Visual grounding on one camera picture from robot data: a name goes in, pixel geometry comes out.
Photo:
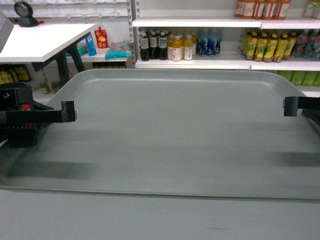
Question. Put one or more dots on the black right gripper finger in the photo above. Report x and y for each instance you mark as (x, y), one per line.
(308, 105)

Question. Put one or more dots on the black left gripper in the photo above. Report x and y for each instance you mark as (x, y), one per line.
(22, 118)

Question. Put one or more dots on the grey silver tray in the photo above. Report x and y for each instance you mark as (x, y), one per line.
(176, 133)

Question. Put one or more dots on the white checkout table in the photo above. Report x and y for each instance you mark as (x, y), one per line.
(39, 43)

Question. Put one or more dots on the black table leg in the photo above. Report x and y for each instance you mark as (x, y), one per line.
(61, 60)

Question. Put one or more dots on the blue snack pouch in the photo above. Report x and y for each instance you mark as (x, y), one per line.
(90, 45)

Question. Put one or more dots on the white upper shelf board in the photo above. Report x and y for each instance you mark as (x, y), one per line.
(229, 60)

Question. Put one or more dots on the teal snack bag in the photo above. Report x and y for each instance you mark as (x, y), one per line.
(120, 50)

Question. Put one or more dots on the red yellow snack pouch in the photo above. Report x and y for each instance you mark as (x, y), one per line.
(101, 38)

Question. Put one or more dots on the dark oolong tea bottle left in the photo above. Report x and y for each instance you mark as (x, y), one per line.
(144, 47)

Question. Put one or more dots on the dark oolong tea bottle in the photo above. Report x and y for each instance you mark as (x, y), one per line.
(153, 46)
(144, 47)
(163, 48)

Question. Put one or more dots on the blue drink bottle right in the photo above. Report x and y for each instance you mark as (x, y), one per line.
(214, 42)

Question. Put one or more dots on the blue drink bottle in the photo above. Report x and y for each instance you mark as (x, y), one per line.
(202, 42)
(214, 42)

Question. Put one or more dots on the white slotted shelf upright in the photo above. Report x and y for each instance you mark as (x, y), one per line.
(133, 31)

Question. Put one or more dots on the dark oolong tea bottle middle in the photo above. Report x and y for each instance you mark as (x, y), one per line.
(153, 46)

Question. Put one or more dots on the blue drink bottle left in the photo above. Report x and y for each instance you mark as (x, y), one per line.
(202, 42)

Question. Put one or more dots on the black round barcode scanner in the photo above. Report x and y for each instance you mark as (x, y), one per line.
(25, 13)

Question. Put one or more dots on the yellow juice bottle front right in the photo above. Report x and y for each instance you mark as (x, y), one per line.
(188, 48)

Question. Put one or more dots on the yellow juice bottle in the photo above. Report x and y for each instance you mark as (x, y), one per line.
(170, 47)
(188, 48)
(177, 49)

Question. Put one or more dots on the dark oolong tea bottle right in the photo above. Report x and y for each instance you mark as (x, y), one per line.
(163, 48)

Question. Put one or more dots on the yellow juice bottle back left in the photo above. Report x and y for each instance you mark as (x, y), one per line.
(170, 47)

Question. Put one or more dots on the yellow juice bottle front left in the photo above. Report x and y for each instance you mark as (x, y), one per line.
(177, 49)

